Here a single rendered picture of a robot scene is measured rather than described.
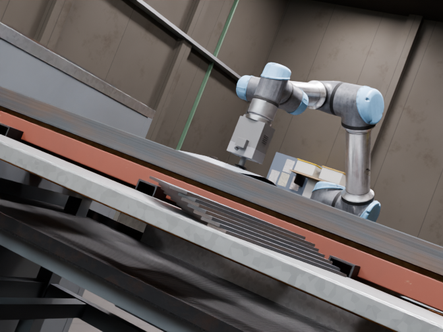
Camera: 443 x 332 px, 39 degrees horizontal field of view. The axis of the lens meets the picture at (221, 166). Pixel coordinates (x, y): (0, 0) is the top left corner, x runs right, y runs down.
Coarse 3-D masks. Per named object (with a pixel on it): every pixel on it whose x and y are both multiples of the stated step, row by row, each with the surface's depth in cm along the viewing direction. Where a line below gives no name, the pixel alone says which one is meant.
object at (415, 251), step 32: (0, 96) 163; (64, 128) 153; (96, 128) 149; (160, 160) 140; (192, 160) 137; (256, 192) 130; (288, 192) 127; (320, 224) 123; (352, 224) 121; (416, 256) 115
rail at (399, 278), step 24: (0, 120) 161; (24, 120) 158; (48, 144) 154; (72, 144) 151; (96, 144) 152; (96, 168) 147; (120, 168) 144; (144, 168) 142; (216, 192) 137; (264, 216) 128; (288, 216) 130; (312, 240) 123; (336, 240) 125; (336, 264) 121; (360, 264) 119; (384, 264) 117; (408, 264) 118; (408, 288) 115; (432, 288) 113
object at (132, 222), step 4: (116, 212) 545; (120, 212) 543; (116, 216) 544; (120, 216) 544; (124, 216) 550; (128, 216) 557; (116, 220) 543; (120, 220) 546; (124, 220) 553; (128, 220) 560; (132, 220) 567; (136, 220) 575; (124, 224) 555; (128, 224) 562; (132, 224) 569; (136, 224) 578; (140, 224) 586; (144, 224) 593; (136, 228) 581; (140, 228) 588; (144, 228) 596
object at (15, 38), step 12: (0, 24) 190; (0, 36) 191; (12, 36) 195; (24, 36) 199; (24, 48) 201; (36, 48) 205; (48, 60) 211; (60, 60) 216; (72, 72) 223; (84, 72) 229; (96, 84) 237; (108, 84) 243; (120, 96) 251; (132, 108) 261; (144, 108) 268
